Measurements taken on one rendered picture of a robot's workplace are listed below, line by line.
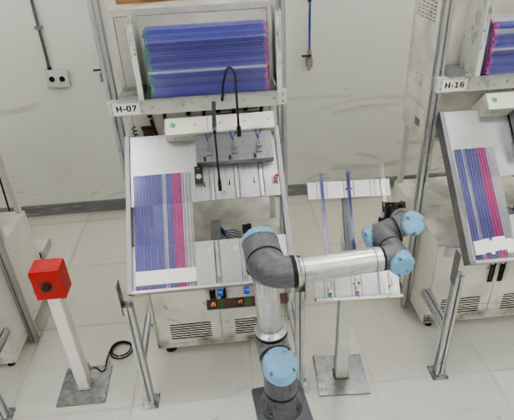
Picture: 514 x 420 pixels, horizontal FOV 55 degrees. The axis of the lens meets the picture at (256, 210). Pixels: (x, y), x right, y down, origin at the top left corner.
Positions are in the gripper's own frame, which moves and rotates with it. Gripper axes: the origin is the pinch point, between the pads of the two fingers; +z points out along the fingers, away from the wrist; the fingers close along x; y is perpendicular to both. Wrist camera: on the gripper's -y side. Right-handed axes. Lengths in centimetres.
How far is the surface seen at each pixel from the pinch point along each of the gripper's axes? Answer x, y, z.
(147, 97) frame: 93, 54, 27
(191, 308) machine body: 86, -49, 57
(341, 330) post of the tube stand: 12, -57, 37
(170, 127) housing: 86, 40, 32
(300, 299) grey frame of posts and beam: 32, -37, 23
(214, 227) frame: 72, -9, 64
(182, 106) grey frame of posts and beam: 79, 49, 30
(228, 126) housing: 60, 40, 33
